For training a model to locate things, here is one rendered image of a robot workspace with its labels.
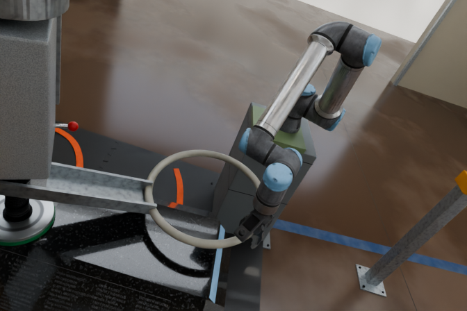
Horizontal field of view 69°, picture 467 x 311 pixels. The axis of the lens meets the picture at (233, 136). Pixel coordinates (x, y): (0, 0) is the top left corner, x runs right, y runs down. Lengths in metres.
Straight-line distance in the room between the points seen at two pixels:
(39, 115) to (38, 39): 0.19
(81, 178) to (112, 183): 0.11
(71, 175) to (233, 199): 1.20
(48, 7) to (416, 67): 6.33
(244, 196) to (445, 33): 5.13
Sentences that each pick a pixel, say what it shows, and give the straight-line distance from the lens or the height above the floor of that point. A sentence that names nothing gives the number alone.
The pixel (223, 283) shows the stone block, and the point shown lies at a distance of 1.38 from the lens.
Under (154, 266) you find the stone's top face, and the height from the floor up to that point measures 0.83.
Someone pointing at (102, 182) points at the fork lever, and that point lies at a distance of 1.32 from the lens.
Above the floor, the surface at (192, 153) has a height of 0.94.
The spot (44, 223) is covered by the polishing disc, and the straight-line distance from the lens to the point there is 1.32.
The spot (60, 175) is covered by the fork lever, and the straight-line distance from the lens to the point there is 1.29.
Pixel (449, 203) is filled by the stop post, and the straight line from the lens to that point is 2.34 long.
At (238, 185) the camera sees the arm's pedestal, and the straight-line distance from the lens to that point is 2.13.
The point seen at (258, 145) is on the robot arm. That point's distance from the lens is 1.21.
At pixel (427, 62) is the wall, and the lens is 6.80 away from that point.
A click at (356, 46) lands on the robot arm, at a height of 1.57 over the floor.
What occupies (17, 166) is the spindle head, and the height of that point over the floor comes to 1.18.
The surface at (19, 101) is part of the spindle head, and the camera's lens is 0.90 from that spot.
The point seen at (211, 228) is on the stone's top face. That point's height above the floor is 0.83.
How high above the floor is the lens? 1.92
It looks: 35 degrees down
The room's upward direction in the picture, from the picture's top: 23 degrees clockwise
